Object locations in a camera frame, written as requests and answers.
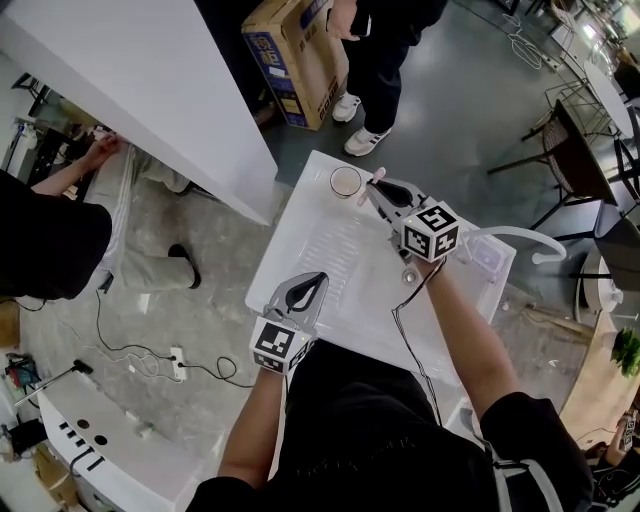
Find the clear plastic box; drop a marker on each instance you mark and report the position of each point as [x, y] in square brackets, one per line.
[487, 257]

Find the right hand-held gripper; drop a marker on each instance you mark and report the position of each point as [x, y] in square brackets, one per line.
[430, 230]

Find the dark grey chair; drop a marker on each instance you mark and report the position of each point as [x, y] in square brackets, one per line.
[620, 255]

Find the teal power tool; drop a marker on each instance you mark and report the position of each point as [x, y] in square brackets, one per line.
[21, 371]

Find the person's right forearm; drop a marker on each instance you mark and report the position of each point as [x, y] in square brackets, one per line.
[470, 335]

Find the white round table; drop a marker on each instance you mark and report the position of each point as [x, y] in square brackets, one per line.
[607, 95]

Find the large white counter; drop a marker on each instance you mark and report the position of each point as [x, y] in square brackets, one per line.
[150, 90]

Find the brown cardboard box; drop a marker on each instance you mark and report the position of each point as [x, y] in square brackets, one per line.
[300, 65]

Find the brown wicker chair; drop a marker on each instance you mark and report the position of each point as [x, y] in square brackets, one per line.
[580, 160]

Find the pink toothbrush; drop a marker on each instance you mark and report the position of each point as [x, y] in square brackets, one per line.
[378, 174]

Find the white round appliance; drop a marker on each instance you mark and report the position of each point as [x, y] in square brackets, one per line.
[597, 290]

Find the person's left forearm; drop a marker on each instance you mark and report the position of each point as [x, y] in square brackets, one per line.
[252, 430]

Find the white power strip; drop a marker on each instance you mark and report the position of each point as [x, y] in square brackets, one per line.
[177, 364]

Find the clear cup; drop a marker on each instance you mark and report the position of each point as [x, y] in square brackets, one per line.
[345, 185]

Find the person's black shirt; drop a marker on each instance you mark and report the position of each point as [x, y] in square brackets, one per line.
[370, 445]

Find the green potted plant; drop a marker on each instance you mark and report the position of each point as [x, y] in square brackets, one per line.
[627, 350]

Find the white fixture with black slots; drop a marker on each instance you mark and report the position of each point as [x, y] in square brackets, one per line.
[125, 465]

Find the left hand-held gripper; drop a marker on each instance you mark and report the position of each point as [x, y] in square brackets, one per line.
[275, 345]

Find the black phone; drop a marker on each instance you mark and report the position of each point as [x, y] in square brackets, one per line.
[361, 25]

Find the metal sink drain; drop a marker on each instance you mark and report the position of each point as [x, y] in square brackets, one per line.
[410, 276]

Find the light wooden counter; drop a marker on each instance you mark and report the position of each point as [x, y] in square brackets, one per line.
[595, 390]

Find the white curved faucet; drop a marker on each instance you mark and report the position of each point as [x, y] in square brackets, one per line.
[525, 234]

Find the white sink basin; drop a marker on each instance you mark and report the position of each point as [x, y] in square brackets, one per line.
[350, 300]

